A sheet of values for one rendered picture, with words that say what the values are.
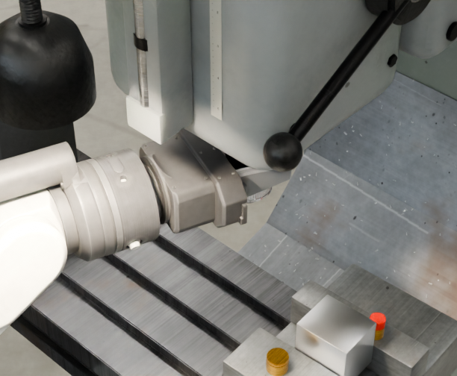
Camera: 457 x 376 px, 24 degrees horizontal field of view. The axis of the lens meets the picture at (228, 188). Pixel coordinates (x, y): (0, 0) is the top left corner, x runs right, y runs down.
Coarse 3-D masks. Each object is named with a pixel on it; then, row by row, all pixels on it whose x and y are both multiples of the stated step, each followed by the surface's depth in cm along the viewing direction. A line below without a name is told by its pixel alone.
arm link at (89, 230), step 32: (0, 160) 93; (32, 160) 93; (64, 160) 93; (0, 192) 92; (32, 192) 95; (64, 192) 95; (96, 192) 94; (0, 224) 91; (64, 224) 94; (96, 224) 94; (96, 256) 96
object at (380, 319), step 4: (372, 316) 108; (376, 316) 108; (380, 316) 108; (384, 316) 108; (376, 320) 108; (380, 320) 108; (384, 320) 108; (376, 324) 108; (380, 324) 108; (384, 324) 108; (376, 328) 108; (380, 328) 108; (384, 328) 109; (376, 332) 109; (380, 332) 109; (376, 336) 109; (380, 336) 109
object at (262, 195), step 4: (224, 152) 102; (228, 156) 101; (228, 160) 101; (232, 160) 101; (236, 160) 101; (232, 164) 101; (236, 164) 101; (240, 164) 101; (244, 164) 100; (236, 168) 101; (240, 168) 101; (260, 192) 103; (264, 192) 104; (268, 192) 104; (252, 196) 103; (256, 196) 103; (260, 196) 103; (264, 196) 104; (248, 200) 103; (252, 200) 103; (256, 200) 104
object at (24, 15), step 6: (24, 0) 68; (30, 0) 68; (36, 0) 68; (24, 6) 68; (30, 6) 68; (36, 6) 68; (24, 12) 68; (30, 12) 68; (36, 12) 68; (42, 12) 69; (24, 18) 69; (30, 18) 69; (36, 18) 69; (42, 18) 69
